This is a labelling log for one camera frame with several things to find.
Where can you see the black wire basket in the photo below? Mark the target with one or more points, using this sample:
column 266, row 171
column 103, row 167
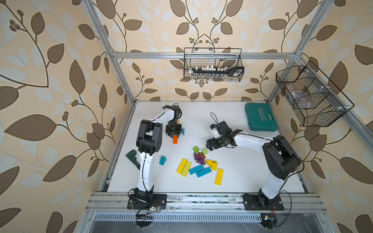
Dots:
column 330, row 101
column 212, row 57

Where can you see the green plastic tool case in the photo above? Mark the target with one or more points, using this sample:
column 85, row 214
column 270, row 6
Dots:
column 260, row 117

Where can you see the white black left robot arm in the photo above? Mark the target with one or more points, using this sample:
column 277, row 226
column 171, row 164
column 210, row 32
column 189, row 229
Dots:
column 148, row 142

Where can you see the black wire basket right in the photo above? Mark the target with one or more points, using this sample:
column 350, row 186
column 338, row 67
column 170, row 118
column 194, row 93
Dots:
column 330, row 101

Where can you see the yellow rectangular block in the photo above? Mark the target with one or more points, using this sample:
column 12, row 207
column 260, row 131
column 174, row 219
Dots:
column 219, row 176
column 182, row 165

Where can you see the plastic bag in basket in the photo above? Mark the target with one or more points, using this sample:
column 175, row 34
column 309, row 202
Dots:
column 298, row 99

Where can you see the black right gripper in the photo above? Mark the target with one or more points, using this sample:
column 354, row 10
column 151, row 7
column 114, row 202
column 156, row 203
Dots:
column 214, row 145

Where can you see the aluminium frame post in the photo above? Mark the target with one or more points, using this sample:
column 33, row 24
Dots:
column 292, row 26

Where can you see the teal rectangular block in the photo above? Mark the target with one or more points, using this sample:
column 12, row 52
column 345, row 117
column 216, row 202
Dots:
column 196, row 169
column 203, row 172

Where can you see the aluminium front rail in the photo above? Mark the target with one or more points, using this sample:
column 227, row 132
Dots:
column 209, row 202

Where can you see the yellow-green rectangular block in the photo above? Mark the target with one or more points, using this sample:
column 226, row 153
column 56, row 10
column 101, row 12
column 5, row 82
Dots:
column 186, row 169

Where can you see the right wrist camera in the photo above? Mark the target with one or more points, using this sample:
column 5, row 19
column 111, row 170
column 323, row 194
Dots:
column 215, row 131

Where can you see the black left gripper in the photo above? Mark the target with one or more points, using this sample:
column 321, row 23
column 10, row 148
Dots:
column 174, row 131

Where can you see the socket set rail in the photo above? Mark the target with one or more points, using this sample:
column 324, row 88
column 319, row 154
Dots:
column 206, row 72

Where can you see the black wire basket back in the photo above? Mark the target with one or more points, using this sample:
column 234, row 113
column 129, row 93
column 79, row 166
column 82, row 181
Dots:
column 212, row 57

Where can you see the dark green pipe wrench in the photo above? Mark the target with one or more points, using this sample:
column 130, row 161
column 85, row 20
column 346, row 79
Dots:
column 131, row 155

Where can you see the purple triangular prism block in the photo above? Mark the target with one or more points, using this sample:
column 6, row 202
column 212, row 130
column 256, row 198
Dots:
column 201, row 161
column 196, row 157

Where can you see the orange rectangular block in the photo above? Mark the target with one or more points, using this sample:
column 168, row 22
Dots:
column 175, row 139

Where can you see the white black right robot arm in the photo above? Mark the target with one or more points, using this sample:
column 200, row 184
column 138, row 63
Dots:
column 281, row 159

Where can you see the brown wooden block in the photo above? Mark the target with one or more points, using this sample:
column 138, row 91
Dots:
column 201, row 155

